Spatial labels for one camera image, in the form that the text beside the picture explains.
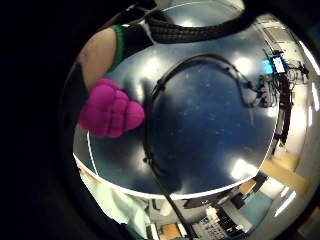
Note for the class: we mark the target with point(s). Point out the magenta plush grape toy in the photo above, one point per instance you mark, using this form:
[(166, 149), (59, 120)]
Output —
[(111, 110)]

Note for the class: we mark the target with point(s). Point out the blue lit screen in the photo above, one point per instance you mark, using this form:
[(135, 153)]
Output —
[(278, 64)]

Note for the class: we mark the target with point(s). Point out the person's torso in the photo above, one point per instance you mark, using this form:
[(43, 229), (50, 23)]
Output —
[(116, 203)]

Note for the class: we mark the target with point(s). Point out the wooden cabinet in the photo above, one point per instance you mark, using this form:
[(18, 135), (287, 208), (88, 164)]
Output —
[(283, 171)]

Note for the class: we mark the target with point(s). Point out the cluttered desk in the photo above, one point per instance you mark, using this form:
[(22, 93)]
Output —
[(213, 223)]

